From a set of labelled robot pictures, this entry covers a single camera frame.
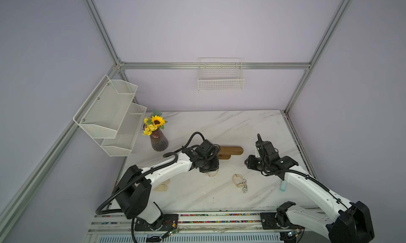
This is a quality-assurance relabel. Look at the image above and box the wooden watch stand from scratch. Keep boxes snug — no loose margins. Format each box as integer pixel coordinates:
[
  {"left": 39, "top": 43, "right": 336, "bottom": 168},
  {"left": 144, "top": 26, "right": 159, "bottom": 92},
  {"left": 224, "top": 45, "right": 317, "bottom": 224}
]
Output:
[{"left": 217, "top": 146, "right": 244, "bottom": 160}]

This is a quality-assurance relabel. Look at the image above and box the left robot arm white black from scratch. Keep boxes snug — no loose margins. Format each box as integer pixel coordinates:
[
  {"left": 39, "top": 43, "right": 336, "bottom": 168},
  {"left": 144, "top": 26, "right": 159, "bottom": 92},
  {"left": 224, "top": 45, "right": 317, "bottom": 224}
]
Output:
[{"left": 95, "top": 132, "right": 221, "bottom": 229}]

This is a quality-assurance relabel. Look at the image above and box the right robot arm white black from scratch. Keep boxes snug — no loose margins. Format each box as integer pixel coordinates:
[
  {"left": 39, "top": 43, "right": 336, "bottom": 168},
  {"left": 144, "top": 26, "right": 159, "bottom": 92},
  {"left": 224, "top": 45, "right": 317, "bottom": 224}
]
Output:
[{"left": 245, "top": 135, "right": 375, "bottom": 243}]

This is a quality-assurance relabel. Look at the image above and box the light blue small object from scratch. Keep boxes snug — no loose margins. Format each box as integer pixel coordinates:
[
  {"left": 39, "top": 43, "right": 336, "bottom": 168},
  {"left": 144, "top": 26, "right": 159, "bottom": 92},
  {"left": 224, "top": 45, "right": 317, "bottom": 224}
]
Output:
[{"left": 280, "top": 181, "right": 288, "bottom": 192}]

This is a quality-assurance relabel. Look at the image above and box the dark ribbed vase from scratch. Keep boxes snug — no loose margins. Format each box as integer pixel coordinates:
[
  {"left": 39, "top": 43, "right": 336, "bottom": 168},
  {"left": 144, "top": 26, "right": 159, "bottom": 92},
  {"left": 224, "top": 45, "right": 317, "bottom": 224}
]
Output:
[{"left": 150, "top": 129, "right": 169, "bottom": 152}]

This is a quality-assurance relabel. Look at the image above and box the beige work glove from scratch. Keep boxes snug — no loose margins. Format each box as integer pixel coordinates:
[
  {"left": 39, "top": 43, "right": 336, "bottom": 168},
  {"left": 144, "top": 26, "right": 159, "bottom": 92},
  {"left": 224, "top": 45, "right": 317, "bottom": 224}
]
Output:
[{"left": 153, "top": 179, "right": 170, "bottom": 192}]

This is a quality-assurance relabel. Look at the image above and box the sunflower bouquet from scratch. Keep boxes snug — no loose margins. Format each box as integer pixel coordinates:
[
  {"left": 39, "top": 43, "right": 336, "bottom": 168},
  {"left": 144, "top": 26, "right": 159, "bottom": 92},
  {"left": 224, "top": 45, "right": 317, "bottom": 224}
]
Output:
[{"left": 143, "top": 109, "right": 167, "bottom": 136}]

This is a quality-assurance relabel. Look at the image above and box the lower white mesh shelf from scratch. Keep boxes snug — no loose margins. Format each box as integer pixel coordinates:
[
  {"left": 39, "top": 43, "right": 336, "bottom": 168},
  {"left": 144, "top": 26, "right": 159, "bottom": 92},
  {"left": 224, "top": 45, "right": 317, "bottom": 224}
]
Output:
[{"left": 101, "top": 103, "right": 147, "bottom": 157}]

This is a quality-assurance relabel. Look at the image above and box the white mesh shelf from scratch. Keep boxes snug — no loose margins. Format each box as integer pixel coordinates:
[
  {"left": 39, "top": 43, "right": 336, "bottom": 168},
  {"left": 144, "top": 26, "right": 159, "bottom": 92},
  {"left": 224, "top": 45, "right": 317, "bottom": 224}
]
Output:
[
  {"left": 101, "top": 103, "right": 147, "bottom": 157},
  {"left": 73, "top": 75, "right": 137, "bottom": 139}
]

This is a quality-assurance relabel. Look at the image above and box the upper white mesh shelf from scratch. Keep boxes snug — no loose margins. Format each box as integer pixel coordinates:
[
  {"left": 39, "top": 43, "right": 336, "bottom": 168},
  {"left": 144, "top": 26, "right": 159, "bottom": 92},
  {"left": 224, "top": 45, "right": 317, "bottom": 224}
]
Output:
[{"left": 73, "top": 75, "right": 137, "bottom": 139}]

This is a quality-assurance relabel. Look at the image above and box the beige bracelet with charms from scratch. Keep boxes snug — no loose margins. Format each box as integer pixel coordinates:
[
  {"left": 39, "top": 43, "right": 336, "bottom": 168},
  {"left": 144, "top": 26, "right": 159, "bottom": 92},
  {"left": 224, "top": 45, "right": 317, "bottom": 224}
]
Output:
[{"left": 232, "top": 173, "right": 248, "bottom": 194}]

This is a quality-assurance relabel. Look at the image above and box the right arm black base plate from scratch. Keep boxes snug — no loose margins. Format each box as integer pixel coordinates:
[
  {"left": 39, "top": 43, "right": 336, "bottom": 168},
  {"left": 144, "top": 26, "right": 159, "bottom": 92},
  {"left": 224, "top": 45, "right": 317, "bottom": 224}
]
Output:
[{"left": 260, "top": 212, "right": 299, "bottom": 230}]

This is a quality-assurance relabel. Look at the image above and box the aluminium rail frame front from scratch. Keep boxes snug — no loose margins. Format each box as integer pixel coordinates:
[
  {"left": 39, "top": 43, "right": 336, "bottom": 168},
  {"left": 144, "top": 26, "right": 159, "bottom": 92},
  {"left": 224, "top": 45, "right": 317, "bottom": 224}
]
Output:
[{"left": 84, "top": 211, "right": 312, "bottom": 243}]

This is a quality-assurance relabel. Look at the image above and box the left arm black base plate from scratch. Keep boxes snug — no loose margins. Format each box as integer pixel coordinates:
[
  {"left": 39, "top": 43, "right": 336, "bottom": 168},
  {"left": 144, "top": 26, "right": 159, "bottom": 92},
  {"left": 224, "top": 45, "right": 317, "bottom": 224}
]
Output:
[{"left": 134, "top": 214, "right": 179, "bottom": 232}]

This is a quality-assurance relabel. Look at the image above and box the white wire wall basket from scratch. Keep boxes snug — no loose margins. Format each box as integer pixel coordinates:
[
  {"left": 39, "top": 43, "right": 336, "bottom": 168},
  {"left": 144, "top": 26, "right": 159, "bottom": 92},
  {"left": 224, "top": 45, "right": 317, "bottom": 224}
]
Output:
[{"left": 197, "top": 57, "right": 245, "bottom": 91}]

